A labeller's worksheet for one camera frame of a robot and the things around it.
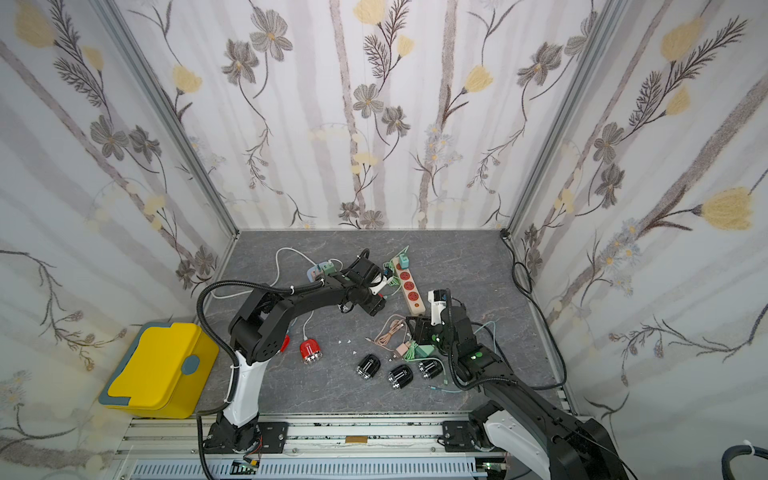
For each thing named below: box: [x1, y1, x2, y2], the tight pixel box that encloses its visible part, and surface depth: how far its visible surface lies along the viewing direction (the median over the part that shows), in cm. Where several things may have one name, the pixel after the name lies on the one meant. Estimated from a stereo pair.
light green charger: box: [415, 344, 435, 358], surface depth 88 cm
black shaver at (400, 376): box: [388, 364, 414, 389], surface depth 84 cm
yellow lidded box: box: [98, 322, 220, 419], surface depth 73 cm
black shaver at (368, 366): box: [356, 354, 381, 379], surface depth 85 cm
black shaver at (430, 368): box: [418, 360, 443, 379], surface depth 85 cm
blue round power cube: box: [307, 261, 337, 283], surface depth 102 cm
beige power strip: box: [392, 256, 426, 316], surface depth 102 cm
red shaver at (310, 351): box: [299, 338, 323, 364], surface depth 88 cm
